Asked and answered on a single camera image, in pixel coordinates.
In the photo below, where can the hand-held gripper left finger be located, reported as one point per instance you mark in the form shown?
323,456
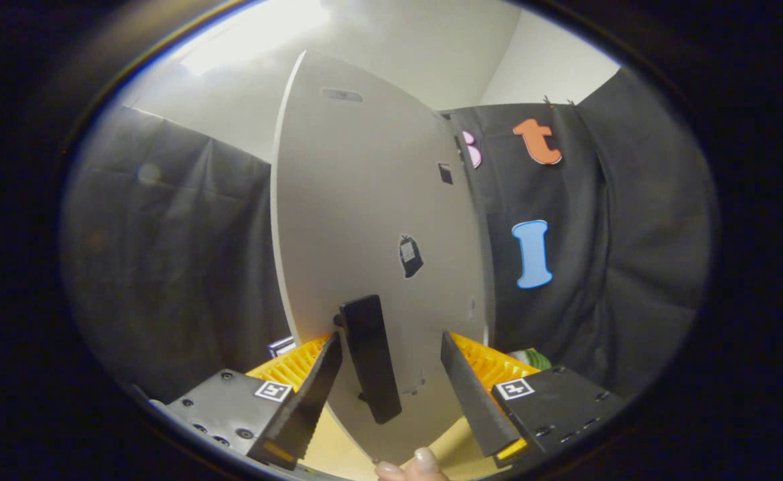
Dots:
311,401

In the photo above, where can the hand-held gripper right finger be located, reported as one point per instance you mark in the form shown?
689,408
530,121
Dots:
472,401

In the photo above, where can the grey shoe cabinet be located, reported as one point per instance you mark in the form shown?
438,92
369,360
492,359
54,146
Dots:
487,254

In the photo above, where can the white shoe cabinet door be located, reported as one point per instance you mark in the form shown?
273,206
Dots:
365,200

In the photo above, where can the grey portrait cover book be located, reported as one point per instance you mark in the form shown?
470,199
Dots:
281,347

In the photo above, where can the red green white object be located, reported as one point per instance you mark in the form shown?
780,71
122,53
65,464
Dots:
532,359

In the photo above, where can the black backdrop cloth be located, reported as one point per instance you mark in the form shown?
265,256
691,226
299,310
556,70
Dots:
178,254

